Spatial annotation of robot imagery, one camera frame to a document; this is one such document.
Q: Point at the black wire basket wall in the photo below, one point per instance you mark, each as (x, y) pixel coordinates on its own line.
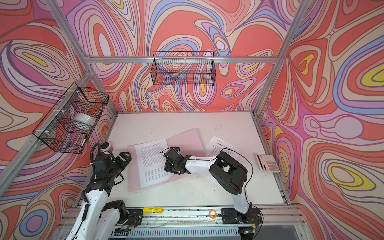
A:
(57, 131)
(183, 68)

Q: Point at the pink cup with black lid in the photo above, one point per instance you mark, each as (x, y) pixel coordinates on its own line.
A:
(106, 147)

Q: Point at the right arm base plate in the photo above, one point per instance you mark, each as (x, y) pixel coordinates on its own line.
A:
(231, 216)

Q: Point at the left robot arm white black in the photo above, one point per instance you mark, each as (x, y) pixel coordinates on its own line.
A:
(98, 216)

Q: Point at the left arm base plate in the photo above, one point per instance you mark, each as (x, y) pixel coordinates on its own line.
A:
(135, 217)

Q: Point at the printed paper sheet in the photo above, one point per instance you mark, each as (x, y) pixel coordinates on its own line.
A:
(151, 163)
(215, 145)

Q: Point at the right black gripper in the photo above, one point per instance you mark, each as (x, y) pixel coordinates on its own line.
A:
(167, 167)

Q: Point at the white tape roll in basket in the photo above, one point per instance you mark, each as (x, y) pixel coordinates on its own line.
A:
(83, 122)

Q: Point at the pink folder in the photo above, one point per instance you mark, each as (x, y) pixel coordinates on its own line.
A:
(189, 143)

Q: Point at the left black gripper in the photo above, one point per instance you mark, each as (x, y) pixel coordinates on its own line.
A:
(122, 163)

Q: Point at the black wire basket left wall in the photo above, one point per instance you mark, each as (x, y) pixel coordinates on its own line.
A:
(57, 131)

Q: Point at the yellow label block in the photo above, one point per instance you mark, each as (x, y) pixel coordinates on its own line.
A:
(152, 210)

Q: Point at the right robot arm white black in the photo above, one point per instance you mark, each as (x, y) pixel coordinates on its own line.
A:
(230, 174)

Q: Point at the black wire basket back wall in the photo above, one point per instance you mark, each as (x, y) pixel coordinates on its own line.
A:
(183, 68)

